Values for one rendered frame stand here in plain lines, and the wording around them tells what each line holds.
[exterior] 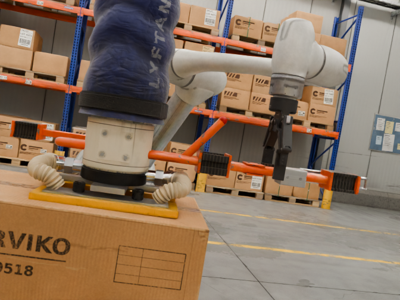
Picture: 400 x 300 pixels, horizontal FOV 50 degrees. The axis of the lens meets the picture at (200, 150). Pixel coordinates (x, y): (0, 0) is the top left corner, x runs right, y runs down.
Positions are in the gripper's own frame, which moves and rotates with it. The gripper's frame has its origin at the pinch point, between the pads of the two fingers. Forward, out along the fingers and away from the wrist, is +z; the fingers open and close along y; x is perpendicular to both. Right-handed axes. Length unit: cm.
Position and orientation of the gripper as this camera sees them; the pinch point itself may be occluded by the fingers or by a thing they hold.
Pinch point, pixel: (271, 172)
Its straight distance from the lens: 119.6
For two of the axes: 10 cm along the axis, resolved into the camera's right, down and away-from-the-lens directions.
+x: 9.8, 1.6, 1.1
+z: -1.6, 9.9, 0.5
